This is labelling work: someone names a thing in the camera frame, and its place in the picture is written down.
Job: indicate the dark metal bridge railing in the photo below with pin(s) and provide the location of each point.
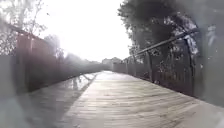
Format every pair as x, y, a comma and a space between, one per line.
166, 63
40, 63

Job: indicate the bare branched tree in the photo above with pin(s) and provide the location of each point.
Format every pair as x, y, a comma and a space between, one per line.
20, 20

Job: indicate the distant building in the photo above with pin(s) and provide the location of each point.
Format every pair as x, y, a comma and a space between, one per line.
111, 61

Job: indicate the large dark leafy tree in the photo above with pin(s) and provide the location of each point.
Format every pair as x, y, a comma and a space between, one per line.
150, 23

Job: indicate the wooden plank bridge deck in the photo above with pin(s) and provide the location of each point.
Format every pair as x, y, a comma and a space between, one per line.
123, 100

